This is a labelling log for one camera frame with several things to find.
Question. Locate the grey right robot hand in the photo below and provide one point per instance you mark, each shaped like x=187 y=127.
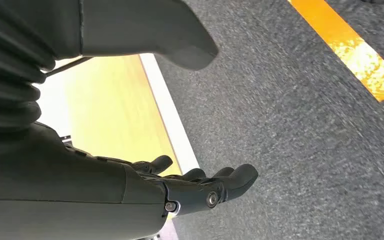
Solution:
x=62 y=185

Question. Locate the yellow floor tape stripe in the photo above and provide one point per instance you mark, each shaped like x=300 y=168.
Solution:
x=354 y=49

